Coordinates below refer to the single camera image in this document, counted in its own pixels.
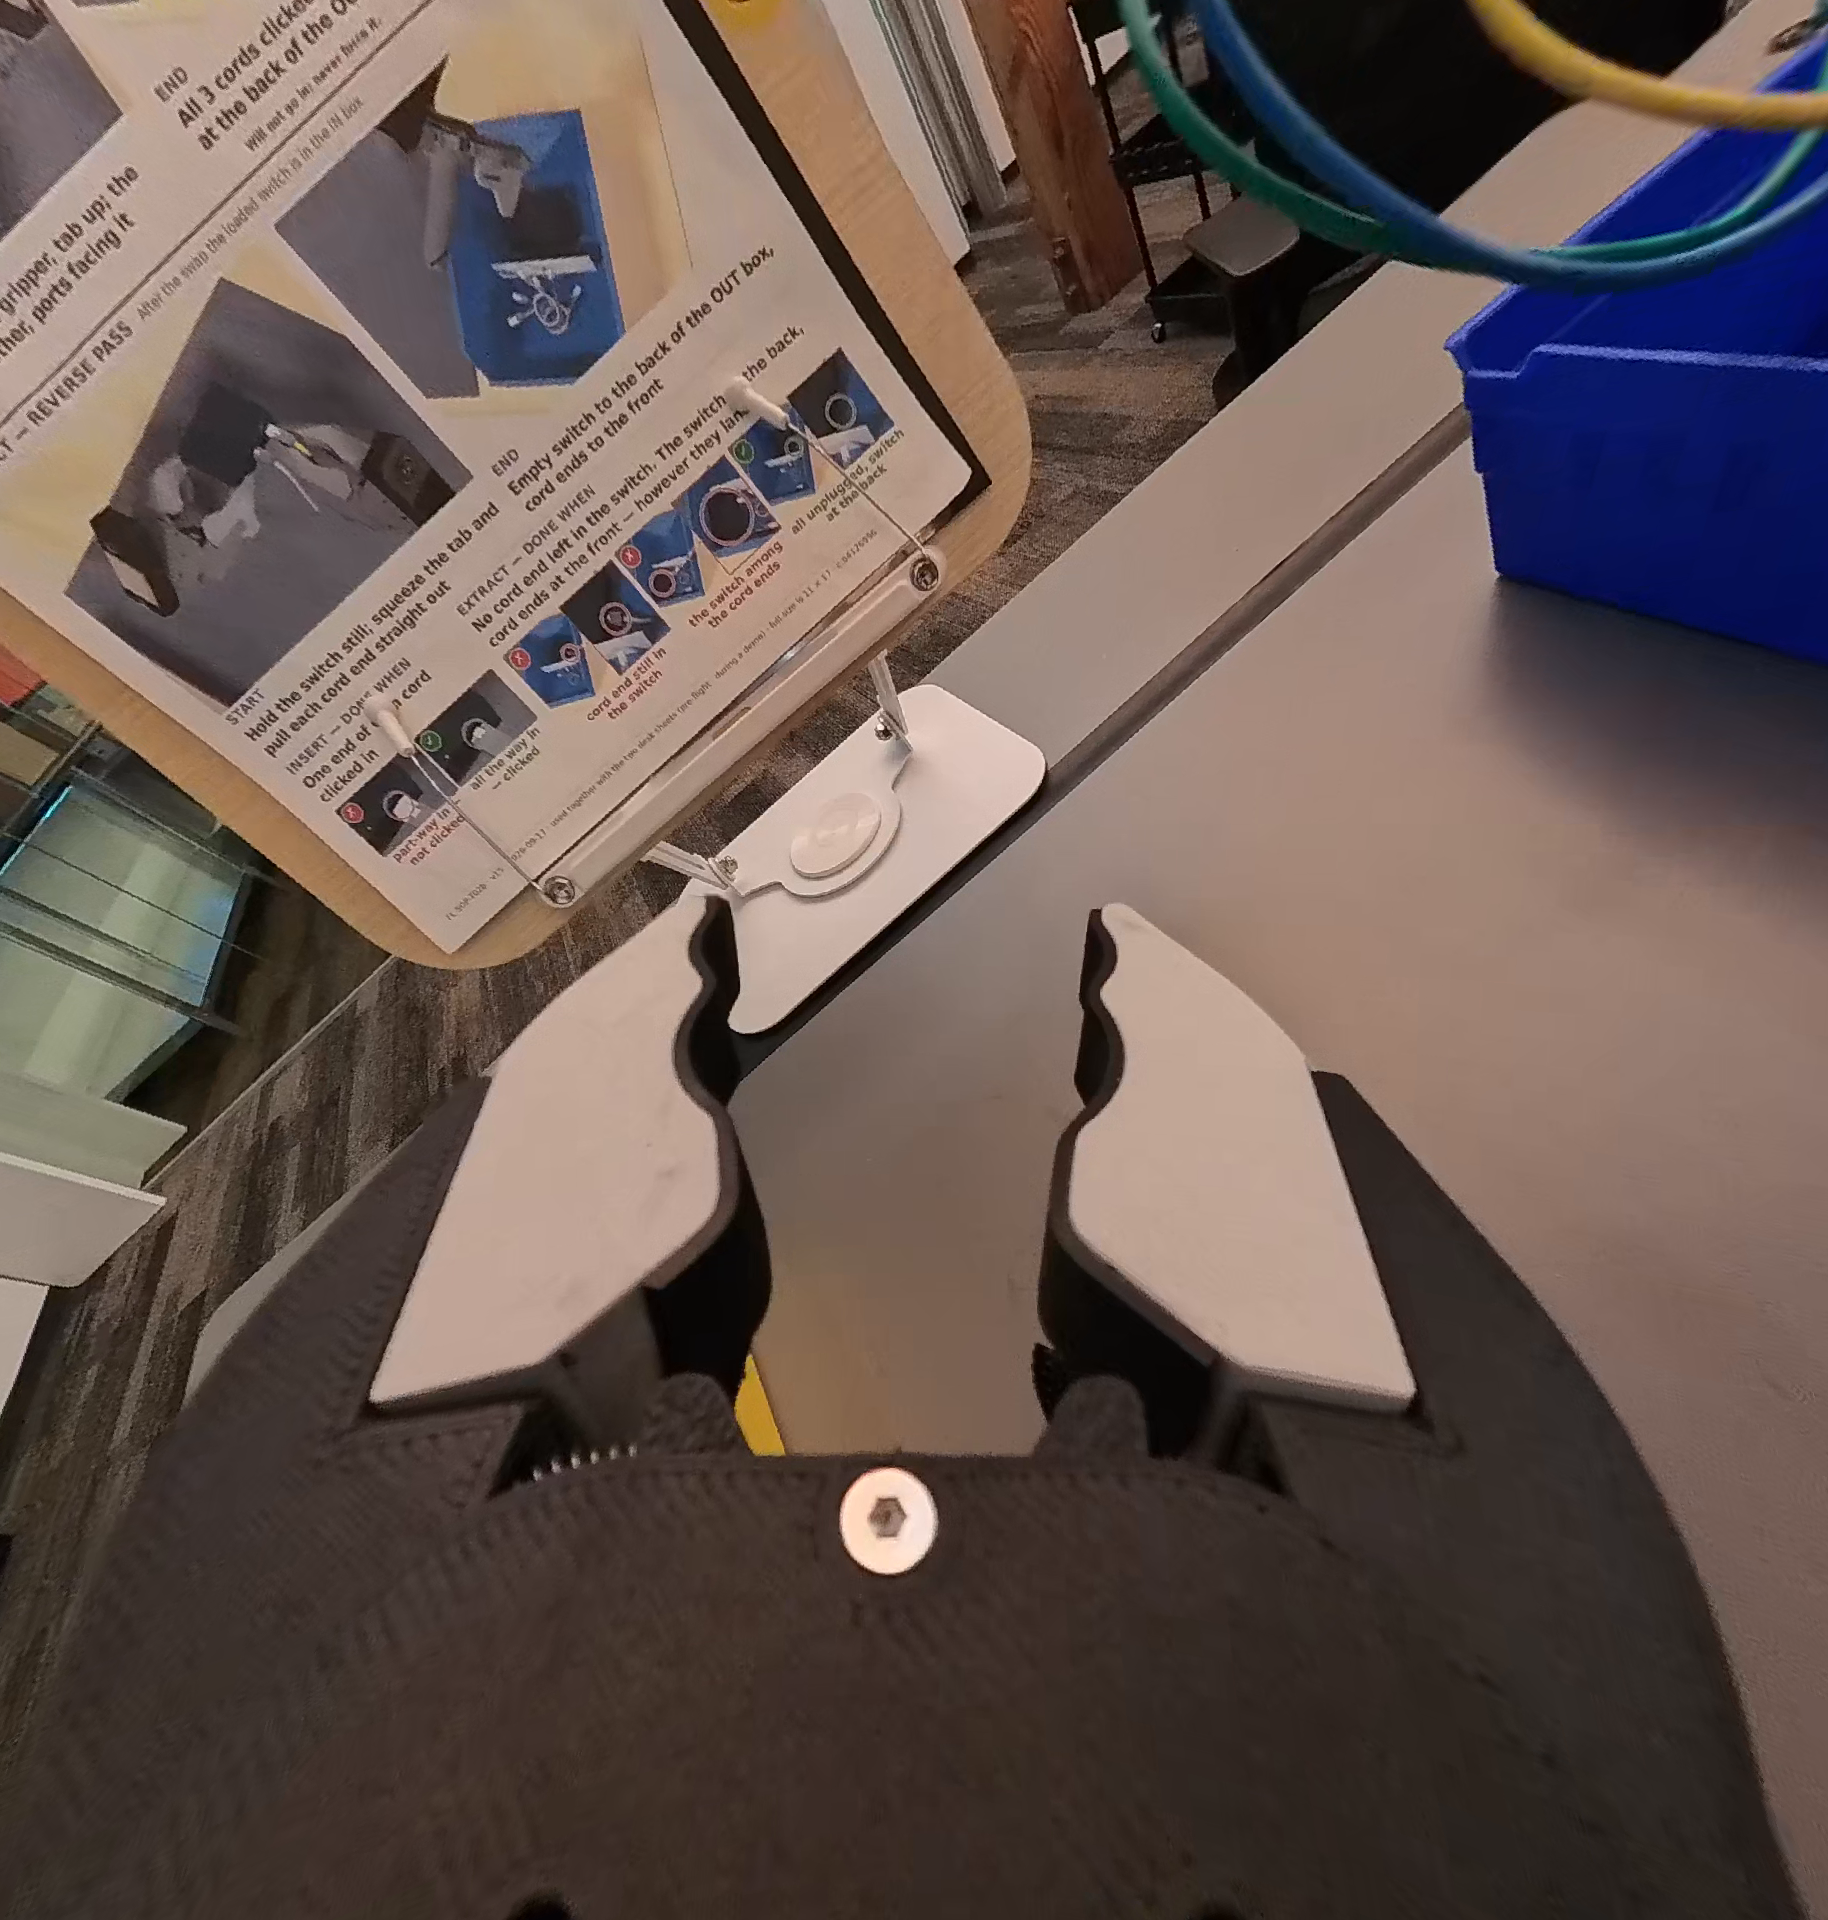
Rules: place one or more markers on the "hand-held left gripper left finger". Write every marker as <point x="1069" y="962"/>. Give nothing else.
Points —
<point x="569" y="1185"/>

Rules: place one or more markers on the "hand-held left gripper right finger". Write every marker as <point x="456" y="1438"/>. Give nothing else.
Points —
<point x="1244" y="1201"/>

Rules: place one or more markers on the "yellow plastic bin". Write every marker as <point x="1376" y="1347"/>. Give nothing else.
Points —
<point x="761" y="1410"/>

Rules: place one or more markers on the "blue plastic bin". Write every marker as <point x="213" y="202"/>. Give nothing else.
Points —
<point x="1679" y="496"/>

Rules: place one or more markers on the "grey stool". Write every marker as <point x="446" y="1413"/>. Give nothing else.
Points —
<point x="1244" y="241"/>

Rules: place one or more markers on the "wooden pillar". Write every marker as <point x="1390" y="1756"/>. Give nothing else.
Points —
<point x="1062" y="150"/>

